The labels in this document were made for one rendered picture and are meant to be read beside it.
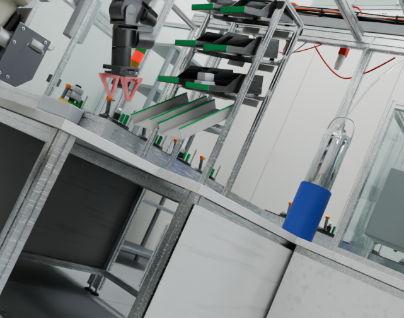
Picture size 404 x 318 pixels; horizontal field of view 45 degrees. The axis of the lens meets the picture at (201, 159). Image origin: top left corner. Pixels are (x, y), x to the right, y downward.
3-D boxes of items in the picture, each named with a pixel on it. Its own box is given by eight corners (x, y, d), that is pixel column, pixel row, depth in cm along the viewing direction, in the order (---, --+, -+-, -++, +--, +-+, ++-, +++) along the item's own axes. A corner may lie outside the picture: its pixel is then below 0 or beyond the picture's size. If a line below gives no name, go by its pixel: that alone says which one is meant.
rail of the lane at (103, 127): (97, 144, 181) (109, 117, 182) (-16, 98, 235) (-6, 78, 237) (106, 149, 185) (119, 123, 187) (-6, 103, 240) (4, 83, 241)
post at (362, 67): (291, 239, 261) (387, 12, 276) (283, 236, 264) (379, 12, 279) (294, 241, 265) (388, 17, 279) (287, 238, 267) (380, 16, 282)
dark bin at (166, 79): (178, 84, 182) (179, 64, 180) (157, 81, 191) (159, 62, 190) (231, 88, 200) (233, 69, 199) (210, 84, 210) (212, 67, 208)
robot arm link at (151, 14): (135, -14, 195) (148, -13, 189) (154, 2, 203) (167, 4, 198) (122, 12, 195) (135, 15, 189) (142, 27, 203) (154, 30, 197)
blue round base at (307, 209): (302, 241, 221) (326, 187, 224) (274, 229, 230) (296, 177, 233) (314, 248, 233) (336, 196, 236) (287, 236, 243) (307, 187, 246)
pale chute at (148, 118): (152, 130, 178) (149, 118, 176) (133, 124, 188) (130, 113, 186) (208, 106, 194) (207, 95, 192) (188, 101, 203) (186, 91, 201)
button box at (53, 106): (64, 118, 185) (72, 103, 186) (35, 106, 198) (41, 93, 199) (78, 125, 191) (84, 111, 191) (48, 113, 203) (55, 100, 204)
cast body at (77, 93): (70, 96, 224) (76, 83, 225) (64, 94, 227) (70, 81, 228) (82, 104, 231) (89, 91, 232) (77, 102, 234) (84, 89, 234)
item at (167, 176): (197, 193, 139) (202, 183, 139) (-37, 95, 231) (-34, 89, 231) (343, 268, 250) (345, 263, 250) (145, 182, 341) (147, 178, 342)
